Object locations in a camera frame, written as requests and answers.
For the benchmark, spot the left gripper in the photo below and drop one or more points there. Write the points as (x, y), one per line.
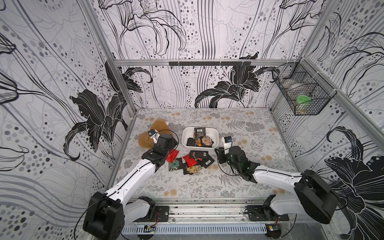
(173, 143)

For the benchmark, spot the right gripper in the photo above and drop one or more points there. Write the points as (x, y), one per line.
(222, 154)

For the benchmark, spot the shiny red foil tea bag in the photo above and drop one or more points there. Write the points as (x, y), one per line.
(172, 156)

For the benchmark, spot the black barcode tea bag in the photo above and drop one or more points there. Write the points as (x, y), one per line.
(200, 132)

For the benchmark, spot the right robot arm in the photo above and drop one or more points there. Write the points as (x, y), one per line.
(309, 194)

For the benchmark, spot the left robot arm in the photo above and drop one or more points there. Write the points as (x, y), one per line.
(108, 212)

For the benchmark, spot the white storage box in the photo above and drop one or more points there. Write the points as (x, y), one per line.
(211, 139)

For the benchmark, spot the brown teddy bear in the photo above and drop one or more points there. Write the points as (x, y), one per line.
(146, 139)

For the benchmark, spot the green lid in basket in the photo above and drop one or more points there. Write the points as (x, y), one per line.
(303, 100)

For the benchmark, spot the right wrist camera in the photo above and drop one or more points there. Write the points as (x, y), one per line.
(227, 142)

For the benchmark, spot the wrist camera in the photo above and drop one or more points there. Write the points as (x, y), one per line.
(227, 142)
(154, 135)

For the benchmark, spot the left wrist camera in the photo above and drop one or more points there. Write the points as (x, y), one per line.
(154, 135)

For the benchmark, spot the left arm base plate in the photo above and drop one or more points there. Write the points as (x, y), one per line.
(160, 214)

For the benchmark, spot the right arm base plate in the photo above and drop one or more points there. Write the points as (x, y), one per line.
(258, 213)

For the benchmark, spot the black wire basket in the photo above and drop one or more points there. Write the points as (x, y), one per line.
(293, 79)

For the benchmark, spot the black bar on rail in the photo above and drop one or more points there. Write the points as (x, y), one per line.
(206, 63)

